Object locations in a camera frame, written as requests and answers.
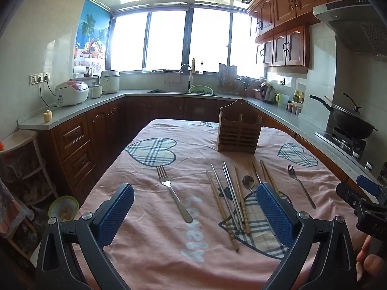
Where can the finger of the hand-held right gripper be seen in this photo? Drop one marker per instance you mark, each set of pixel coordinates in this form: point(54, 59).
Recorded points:
point(367, 184)
point(347, 194)

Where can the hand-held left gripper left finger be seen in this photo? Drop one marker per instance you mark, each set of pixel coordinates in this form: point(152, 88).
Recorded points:
point(118, 213)

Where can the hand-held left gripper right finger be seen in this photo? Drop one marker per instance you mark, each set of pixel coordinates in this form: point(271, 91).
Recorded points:
point(275, 214)

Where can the wooden chopstick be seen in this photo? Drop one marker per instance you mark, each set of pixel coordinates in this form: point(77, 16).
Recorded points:
point(241, 199)
point(222, 211)
point(269, 173)
point(252, 172)
point(266, 173)

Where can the steel fork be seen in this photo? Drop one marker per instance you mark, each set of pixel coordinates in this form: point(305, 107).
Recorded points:
point(178, 202)
point(302, 188)

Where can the steel spoon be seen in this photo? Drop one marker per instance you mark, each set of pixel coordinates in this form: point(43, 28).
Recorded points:
point(248, 181)

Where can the metal chopstick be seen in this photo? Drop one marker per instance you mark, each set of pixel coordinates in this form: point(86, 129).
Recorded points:
point(257, 172)
point(231, 191)
point(234, 191)
point(226, 196)

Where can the wooden utensil holder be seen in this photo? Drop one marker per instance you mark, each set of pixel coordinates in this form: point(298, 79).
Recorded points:
point(238, 136)

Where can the person's right hand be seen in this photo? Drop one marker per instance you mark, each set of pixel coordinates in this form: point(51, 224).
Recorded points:
point(372, 267)

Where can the pink printed tablecloth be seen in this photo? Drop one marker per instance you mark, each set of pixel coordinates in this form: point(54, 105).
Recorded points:
point(145, 232)

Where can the gas stove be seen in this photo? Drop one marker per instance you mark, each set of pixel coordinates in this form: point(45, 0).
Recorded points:
point(347, 146)

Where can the green bowl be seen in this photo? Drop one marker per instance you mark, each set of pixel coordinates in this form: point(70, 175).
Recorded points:
point(63, 208)

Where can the black wok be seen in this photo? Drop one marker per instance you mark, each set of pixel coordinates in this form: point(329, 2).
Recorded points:
point(352, 122)

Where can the brown wooden base cabinets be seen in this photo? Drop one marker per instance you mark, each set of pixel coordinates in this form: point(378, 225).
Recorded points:
point(99, 133)

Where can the spice jars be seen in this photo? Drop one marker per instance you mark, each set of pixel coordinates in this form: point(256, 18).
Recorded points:
point(294, 108)

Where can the condiment bottles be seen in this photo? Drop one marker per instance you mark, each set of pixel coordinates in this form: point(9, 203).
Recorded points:
point(298, 96)

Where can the grey kitchen countertop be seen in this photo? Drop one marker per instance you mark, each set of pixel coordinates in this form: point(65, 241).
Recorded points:
point(90, 104)

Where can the green cup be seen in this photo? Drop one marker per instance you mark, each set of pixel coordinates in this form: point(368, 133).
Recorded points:
point(278, 98)

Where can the pale yellow fruit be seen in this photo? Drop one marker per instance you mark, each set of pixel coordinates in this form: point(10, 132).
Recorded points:
point(48, 116)

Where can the steel electric kettle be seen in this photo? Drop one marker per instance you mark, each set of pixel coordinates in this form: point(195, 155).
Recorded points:
point(267, 93)

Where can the plastic corner shelf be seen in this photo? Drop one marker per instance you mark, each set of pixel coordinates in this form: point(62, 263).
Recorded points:
point(21, 139)

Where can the small white pot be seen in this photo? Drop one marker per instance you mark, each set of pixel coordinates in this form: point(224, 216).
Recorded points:
point(95, 92)

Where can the pink and white rice cooker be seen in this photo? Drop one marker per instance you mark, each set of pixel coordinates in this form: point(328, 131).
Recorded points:
point(72, 92)

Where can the steel sink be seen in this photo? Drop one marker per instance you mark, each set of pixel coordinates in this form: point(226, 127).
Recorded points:
point(160, 91)

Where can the green colander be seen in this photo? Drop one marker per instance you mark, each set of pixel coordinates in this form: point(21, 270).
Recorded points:
point(201, 90)

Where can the paper towel roll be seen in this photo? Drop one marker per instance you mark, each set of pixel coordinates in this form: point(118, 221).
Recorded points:
point(79, 72)

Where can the steel kitchen faucet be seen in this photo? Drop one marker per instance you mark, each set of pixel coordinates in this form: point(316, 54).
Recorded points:
point(190, 80)

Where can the steel range hood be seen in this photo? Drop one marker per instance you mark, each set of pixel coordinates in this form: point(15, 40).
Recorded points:
point(353, 27)

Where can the yellow bottle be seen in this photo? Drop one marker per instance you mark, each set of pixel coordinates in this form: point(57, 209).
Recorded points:
point(193, 65)

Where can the kitchen window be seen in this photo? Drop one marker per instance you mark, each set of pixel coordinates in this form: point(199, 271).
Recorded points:
point(169, 36)

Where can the white wall power outlet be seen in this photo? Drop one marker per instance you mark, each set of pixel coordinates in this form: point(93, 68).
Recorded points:
point(34, 79)

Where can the brown wooden wall cabinets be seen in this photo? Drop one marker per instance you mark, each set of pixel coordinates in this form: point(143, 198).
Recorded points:
point(287, 45)

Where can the tropical wall poster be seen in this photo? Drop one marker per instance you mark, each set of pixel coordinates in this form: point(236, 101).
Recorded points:
point(90, 36)

